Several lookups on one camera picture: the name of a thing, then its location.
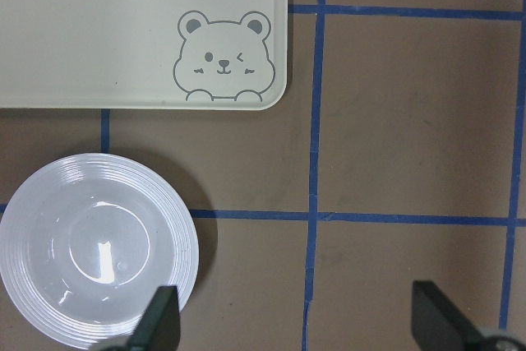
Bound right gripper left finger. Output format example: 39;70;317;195
126;285;181;351

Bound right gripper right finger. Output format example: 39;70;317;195
411;280;482;351

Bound cream bear tray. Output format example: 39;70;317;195
1;0;288;110

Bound white round plate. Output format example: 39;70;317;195
1;153;199;349

